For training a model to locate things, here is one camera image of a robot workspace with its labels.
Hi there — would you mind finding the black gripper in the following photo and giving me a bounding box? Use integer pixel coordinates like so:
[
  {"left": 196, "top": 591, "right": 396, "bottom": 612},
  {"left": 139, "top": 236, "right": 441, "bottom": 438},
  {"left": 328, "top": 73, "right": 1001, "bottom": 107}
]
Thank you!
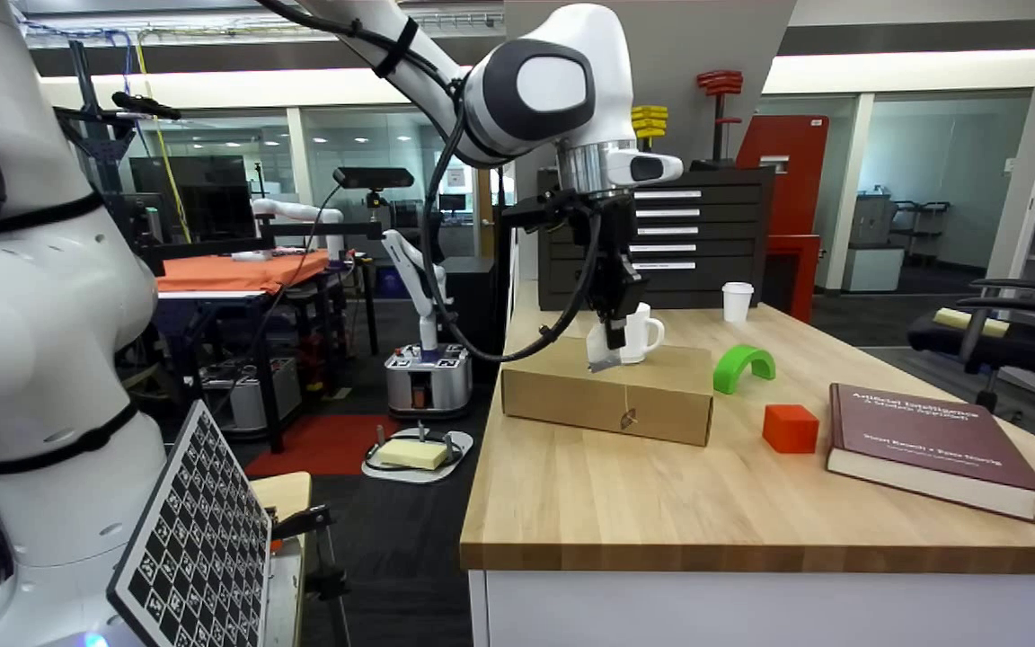
[{"left": 585, "top": 189, "right": 645, "bottom": 352}]

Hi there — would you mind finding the white teabag with tag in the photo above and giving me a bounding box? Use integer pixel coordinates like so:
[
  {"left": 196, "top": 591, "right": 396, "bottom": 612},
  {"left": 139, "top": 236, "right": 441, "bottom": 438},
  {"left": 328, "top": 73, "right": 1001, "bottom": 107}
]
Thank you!
[{"left": 583, "top": 321, "right": 645, "bottom": 436}]

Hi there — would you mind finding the silver cylindrical arm base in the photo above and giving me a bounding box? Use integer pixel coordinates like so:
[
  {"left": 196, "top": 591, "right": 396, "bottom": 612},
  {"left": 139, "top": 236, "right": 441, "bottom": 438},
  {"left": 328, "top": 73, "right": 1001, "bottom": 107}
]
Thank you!
[{"left": 385, "top": 341, "right": 475, "bottom": 420}]

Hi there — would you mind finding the white ceramic mug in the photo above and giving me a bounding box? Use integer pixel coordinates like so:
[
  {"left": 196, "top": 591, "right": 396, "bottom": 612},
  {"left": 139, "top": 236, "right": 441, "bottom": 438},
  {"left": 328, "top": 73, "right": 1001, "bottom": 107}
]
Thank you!
[{"left": 614, "top": 298, "right": 668, "bottom": 365}]

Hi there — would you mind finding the brown cardboard box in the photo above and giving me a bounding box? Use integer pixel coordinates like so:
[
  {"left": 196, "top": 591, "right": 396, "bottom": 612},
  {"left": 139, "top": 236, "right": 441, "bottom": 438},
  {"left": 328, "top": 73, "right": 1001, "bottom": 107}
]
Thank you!
[{"left": 499, "top": 333, "right": 719, "bottom": 450}]

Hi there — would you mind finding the small white paper cup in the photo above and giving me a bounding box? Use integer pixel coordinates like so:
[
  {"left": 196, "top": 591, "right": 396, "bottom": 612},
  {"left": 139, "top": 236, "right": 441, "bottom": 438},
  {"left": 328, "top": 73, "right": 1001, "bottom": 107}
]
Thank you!
[{"left": 719, "top": 281, "right": 759, "bottom": 327}]

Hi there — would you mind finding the black drawer tool chest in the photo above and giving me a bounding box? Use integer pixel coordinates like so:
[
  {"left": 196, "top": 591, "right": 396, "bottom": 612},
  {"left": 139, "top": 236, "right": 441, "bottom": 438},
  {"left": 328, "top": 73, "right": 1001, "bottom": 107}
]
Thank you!
[{"left": 536, "top": 165, "right": 778, "bottom": 315}]

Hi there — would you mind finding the green arch block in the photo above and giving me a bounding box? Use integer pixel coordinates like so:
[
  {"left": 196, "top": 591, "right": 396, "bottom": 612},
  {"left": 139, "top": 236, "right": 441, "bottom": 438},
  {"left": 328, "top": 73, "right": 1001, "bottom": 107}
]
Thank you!
[{"left": 707, "top": 341, "right": 779, "bottom": 400}]

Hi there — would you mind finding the yellow stacked tool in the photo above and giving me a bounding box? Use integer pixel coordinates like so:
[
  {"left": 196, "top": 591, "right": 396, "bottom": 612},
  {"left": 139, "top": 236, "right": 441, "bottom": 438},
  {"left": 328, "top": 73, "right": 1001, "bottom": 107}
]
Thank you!
[{"left": 627, "top": 103, "right": 674, "bottom": 154}]

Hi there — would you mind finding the white shallow tray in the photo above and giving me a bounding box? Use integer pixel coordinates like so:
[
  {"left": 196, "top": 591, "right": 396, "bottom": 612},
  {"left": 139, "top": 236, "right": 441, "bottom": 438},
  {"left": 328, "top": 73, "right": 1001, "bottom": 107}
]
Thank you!
[{"left": 360, "top": 423, "right": 480, "bottom": 490}]

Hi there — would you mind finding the orange cube block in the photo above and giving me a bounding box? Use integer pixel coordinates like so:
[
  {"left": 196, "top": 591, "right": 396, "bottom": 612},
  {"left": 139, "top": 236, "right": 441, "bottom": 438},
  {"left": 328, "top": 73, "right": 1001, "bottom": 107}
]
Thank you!
[{"left": 761, "top": 401, "right": 822, "bottom": 457}]

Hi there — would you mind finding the red metal cabinet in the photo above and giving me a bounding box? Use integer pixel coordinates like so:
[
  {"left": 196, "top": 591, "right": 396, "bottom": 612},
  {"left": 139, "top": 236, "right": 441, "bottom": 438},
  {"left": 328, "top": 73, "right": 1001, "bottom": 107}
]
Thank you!
[{"left": 732, "top": 115, "right": 833, "bottom": 324}]

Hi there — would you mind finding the red clamp stand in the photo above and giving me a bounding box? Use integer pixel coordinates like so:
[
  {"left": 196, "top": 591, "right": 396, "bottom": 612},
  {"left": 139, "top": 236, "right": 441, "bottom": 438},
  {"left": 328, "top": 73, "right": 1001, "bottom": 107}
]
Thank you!
[{"left": 693, "top": 68, "right": 747, "bottom": 171}]

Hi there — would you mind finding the yellow sponge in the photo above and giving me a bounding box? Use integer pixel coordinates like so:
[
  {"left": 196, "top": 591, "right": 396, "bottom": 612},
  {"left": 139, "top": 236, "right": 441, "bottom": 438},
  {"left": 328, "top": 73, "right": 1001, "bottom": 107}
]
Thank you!
[{"left": 369, "top": 436, "right": 458, "bottom": 474}]

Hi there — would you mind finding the grey partition panel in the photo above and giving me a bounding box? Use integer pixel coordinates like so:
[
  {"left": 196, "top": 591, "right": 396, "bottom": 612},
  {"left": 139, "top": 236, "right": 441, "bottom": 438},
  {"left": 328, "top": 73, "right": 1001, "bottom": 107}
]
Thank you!
[{"left": 499, "top": 0, "right": 798, "bottom": 220}]

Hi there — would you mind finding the red floor mat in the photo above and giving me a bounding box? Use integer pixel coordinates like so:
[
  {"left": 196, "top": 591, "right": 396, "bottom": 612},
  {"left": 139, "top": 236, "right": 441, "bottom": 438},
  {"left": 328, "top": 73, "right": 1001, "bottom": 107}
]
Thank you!
[{"left": 240, "top": 414, "right": 396, "bottom": 481}]

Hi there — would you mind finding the maroon hardcover book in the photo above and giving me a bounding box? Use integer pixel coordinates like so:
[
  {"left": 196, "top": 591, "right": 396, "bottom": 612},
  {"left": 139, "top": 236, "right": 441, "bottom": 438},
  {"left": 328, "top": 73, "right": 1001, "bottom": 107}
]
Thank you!
[{"left": 820, "top": 379, "right": 1035, "bottom": 523}]

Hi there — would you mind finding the orange topped table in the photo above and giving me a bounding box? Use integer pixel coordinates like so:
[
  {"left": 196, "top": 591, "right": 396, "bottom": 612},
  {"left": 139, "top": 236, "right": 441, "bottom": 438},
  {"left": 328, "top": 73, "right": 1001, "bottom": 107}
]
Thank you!
[{"left": 155, "top": 248, "right": 334, "bottom": 302}]

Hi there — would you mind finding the black equipment with gold band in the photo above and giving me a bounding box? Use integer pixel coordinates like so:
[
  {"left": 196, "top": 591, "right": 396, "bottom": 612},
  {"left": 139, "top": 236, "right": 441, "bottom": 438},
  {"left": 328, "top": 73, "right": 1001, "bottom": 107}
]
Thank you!
[{"left": 905, "top": 278, "right": 1035, "bottom": 387}]

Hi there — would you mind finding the black computer monitor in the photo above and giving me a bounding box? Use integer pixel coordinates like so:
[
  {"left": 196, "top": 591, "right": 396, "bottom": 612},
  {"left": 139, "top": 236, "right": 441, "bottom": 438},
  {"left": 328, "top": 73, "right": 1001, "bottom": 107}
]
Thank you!
[{"left": 161, "top": 154, "right": 259, "bottom": 252}]

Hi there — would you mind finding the checkerboard calibration board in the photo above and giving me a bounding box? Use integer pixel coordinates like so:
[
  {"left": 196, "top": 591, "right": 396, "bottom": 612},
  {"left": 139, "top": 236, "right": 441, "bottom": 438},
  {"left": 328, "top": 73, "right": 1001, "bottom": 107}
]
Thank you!
[{"left": 106, "top": 400, "right": 277, "bottom": 647}]

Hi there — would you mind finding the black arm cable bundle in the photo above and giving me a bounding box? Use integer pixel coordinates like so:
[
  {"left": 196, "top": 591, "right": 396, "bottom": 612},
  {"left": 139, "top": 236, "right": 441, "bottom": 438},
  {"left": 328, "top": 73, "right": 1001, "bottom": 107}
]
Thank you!
[{"left": 417, "top": 103, "right": 609, "bottom": 365}]

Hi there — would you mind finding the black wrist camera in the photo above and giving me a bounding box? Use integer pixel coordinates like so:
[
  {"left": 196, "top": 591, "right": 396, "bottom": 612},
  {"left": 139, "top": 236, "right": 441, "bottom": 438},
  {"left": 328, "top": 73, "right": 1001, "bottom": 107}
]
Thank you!
[{"left": 496, "top": 189, "right": 595, "bottom": 236}]

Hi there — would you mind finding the black stereo camera bar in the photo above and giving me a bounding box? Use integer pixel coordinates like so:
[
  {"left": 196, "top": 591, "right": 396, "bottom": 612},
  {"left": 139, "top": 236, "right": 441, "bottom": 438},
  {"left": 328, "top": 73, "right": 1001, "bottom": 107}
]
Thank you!
[{"left": 331, "top": 165, "right": 417, "bottom": 192}]

